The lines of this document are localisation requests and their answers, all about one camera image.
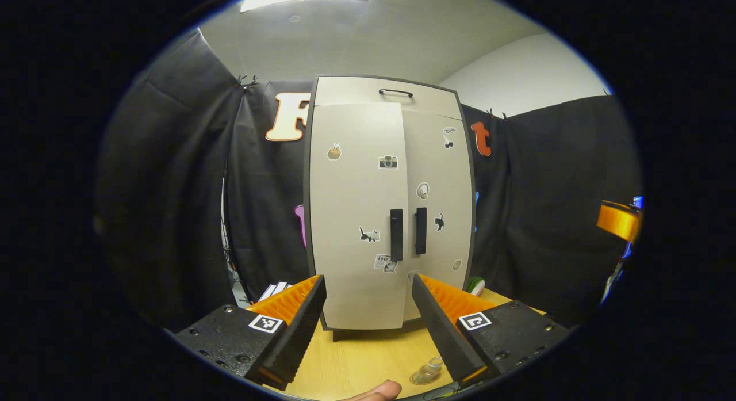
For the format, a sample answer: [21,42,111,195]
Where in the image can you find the clear glass bottle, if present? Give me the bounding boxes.
[409,356,445,385]

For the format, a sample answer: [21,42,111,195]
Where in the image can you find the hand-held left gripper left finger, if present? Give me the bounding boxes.
[175,274,327,390]

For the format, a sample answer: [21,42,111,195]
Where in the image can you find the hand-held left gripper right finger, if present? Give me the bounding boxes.
[411,273,570,385]

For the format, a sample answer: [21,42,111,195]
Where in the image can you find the grey cabinet drawer black handle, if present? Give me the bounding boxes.
[313,76,463,121]

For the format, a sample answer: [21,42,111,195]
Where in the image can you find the blue lit screen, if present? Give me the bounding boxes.
[623,195,645,259]

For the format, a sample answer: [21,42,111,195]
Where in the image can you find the black backdrop cloth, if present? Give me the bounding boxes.
[95,30,642,333]

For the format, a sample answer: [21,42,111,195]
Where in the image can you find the white striped object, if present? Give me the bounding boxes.
[258,281,292,303]

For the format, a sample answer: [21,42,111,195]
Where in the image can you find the grey cabinet door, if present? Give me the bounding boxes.
[400,109,474,323]
[309,102,409,331]

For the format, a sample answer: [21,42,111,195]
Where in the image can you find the grey cabinet with dark frame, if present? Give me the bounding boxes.
[302,74,477,342]

